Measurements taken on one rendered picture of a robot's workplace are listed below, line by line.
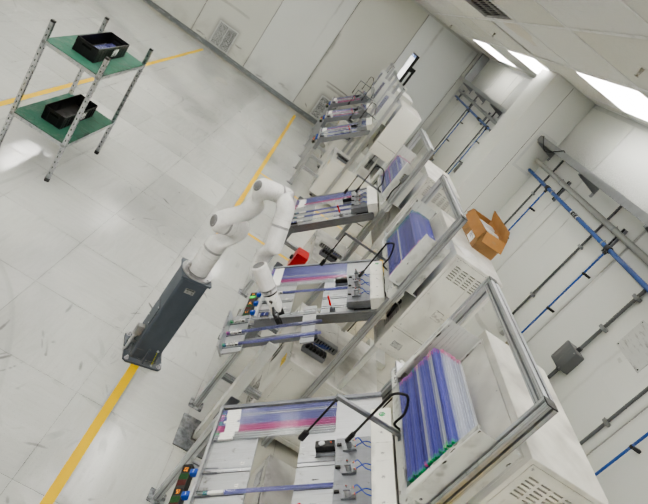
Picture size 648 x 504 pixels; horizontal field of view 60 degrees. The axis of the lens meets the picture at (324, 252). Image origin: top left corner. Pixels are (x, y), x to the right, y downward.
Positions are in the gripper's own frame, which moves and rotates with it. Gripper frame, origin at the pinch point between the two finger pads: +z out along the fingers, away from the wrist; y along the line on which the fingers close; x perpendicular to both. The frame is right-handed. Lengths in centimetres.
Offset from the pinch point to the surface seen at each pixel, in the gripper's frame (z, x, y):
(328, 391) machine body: 70, -3, 23
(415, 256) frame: -3, -74, 22
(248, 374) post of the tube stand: 26.8, 27.6, -3.1
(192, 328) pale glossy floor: 40, 92, 89
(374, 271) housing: 19, -48, 60
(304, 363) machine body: 50, 6, 29
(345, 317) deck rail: 23.7, -27.6, 24.2
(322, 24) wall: -94, -14, 910
